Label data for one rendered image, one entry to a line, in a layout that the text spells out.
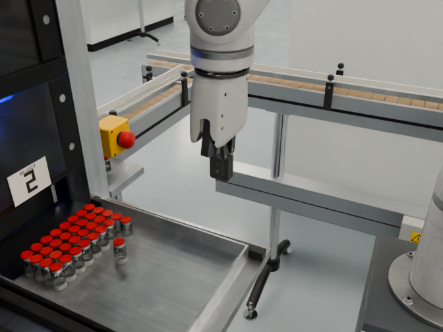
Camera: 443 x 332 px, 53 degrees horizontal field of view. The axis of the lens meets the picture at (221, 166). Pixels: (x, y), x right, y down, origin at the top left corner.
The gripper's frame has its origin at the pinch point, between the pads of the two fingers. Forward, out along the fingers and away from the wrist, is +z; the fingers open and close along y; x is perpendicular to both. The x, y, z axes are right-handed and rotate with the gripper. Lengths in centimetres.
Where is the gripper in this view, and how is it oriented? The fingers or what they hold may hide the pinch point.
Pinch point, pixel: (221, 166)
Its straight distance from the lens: 67.0
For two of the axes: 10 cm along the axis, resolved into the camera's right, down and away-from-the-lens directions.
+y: -4.4, 4.5, -7.8
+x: 9.0, 2.2, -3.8
